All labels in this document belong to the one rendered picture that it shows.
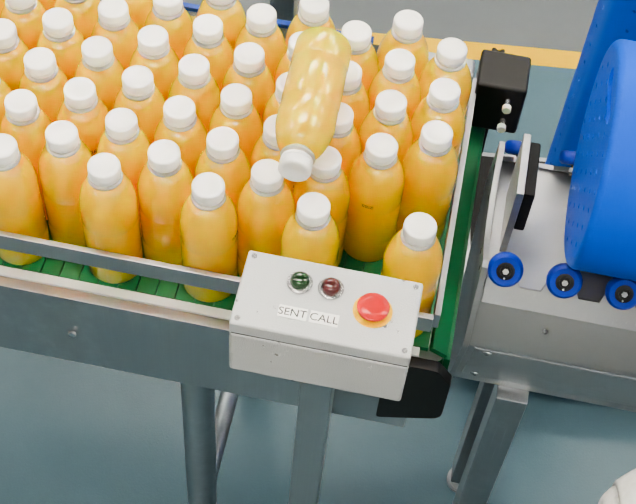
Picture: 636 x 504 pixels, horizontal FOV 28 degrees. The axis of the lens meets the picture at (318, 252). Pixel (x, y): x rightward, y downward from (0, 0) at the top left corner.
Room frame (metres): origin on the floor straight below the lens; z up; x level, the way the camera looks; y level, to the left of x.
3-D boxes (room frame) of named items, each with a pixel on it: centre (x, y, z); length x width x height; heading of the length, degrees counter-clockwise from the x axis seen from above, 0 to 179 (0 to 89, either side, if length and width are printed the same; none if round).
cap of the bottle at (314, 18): (1.21, 0.04, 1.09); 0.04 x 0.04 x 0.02
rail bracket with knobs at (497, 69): (1.22, -0.23, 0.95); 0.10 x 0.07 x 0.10; 174
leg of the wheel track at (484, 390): (1.08, -0.33, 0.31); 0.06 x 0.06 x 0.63; 84
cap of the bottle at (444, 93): (1.08, -0.14, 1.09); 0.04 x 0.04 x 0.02
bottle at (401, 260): (0.87, -0.11, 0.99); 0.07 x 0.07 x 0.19
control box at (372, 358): (0.75, -0.02, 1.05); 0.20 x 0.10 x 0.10; 84
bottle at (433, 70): (1.15, -0.15, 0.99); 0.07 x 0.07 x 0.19
